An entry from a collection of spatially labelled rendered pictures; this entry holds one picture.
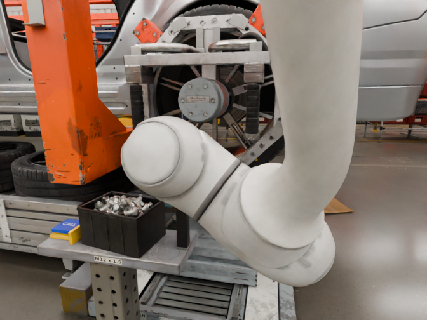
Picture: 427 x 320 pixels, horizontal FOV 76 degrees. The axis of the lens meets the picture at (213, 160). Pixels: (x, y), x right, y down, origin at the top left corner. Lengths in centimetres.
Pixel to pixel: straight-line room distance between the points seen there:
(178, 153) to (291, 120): 13
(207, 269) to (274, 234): 97
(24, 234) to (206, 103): 113
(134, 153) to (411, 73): 137
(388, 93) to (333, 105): 129
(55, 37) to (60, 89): 18
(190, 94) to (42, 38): 58
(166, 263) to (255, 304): 54
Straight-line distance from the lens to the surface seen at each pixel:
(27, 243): 163
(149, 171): 30
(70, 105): 113
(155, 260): 77
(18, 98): 206
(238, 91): 107
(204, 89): 84
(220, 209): 33
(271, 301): 122
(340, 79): 19
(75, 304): 134
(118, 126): 141
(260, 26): 98
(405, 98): 153
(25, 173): 164
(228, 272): 124
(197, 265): 125
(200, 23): 103
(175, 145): 29
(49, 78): 118
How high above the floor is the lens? 88
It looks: 14 degrees down
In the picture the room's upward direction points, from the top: straight up
